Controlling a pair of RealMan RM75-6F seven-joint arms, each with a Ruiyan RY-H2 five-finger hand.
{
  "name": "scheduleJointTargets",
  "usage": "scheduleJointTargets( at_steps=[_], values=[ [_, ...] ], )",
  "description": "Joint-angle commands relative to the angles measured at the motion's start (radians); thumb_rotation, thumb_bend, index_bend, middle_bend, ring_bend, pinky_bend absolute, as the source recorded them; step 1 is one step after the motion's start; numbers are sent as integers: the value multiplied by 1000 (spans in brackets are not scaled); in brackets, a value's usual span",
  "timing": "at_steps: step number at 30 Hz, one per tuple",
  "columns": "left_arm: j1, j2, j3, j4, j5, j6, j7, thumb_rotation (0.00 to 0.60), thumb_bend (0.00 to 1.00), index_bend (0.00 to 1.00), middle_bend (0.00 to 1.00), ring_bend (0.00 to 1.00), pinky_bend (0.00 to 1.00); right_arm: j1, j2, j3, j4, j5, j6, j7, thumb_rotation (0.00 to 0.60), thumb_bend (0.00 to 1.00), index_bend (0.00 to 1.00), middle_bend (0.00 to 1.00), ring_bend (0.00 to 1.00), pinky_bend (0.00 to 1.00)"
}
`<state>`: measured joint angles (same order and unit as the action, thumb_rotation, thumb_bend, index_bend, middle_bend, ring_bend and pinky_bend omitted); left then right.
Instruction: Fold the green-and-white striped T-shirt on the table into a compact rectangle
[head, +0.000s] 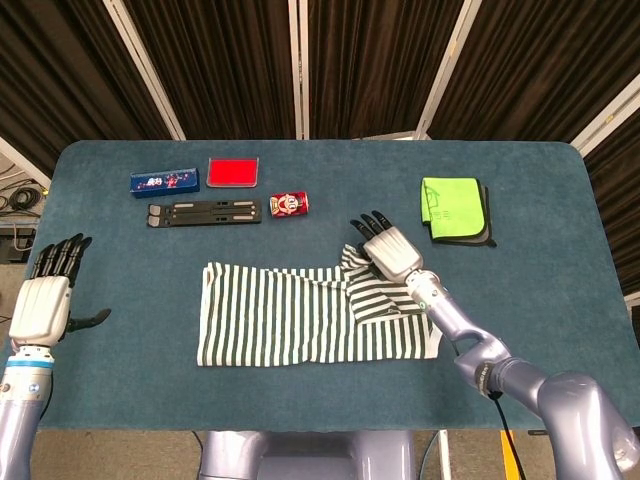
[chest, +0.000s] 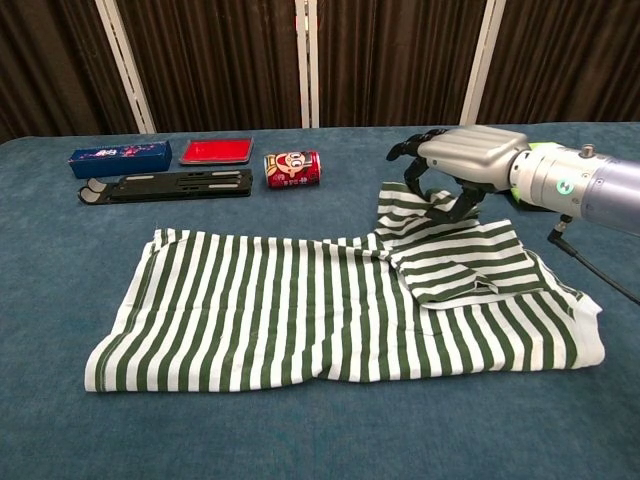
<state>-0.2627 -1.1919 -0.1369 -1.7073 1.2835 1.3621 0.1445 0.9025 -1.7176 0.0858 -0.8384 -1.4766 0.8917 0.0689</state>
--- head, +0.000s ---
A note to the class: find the red rectangular tray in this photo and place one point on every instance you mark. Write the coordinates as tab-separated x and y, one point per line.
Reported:
233	172

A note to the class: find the grey robot torso base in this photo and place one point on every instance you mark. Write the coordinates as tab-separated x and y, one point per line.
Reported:
300	455

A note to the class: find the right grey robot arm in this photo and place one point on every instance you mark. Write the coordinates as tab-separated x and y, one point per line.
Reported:
575	400

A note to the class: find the blue printed cardboard box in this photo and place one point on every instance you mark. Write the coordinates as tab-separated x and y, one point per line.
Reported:
165	183

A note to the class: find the white partition post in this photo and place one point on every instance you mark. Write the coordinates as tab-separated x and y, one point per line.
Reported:
148	75
448	65
25	162
607	120
299	75

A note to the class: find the green grey microfiber cloth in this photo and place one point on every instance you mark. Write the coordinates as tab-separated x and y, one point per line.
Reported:
452	207

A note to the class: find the dark brown curtain panel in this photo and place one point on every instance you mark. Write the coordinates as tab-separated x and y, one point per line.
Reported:
540	60
225	65
370	65
60	65

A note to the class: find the green white striped t-shirt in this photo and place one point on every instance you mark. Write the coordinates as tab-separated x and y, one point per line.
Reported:
260	315

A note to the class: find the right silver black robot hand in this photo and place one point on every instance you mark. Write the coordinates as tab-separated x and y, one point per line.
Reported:
395	252

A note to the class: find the red cartoon drink can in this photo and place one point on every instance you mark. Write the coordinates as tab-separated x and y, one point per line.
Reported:
289	205

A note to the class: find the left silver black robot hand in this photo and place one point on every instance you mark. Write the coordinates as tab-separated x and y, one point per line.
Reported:
40	310

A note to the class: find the black folding stand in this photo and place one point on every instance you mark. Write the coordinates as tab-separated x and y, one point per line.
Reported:
200	212

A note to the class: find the blue table cover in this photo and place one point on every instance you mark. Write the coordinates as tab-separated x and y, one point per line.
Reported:
125	390

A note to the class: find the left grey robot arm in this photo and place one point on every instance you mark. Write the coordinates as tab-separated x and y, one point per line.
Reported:
20	400

